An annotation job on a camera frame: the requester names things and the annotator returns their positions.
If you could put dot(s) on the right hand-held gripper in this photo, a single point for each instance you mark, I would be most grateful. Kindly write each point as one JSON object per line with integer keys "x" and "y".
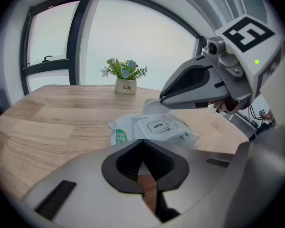
{"x": 245, "y": 56}

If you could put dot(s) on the white wet wipes pack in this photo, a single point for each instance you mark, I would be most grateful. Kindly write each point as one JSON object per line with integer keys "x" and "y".
{"x": 130, "y": 129}

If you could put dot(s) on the black window frame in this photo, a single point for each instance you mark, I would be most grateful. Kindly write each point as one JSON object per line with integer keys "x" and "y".
{"x": 73, "y": 56}

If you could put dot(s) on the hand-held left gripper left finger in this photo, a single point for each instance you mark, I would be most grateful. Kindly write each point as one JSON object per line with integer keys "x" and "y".
{"x": 85, "y": 186}

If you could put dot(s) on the white pot with blue flowers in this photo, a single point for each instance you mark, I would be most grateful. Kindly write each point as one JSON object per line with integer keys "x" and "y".
{"x": 125, "y": 87}

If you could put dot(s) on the grey fisheye camera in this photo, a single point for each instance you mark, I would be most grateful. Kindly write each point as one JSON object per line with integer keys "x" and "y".
{"x": 214, "y": 47}

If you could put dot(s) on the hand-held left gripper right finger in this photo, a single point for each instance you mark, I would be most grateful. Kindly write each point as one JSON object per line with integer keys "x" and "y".
{"x": 199, "y": 170}

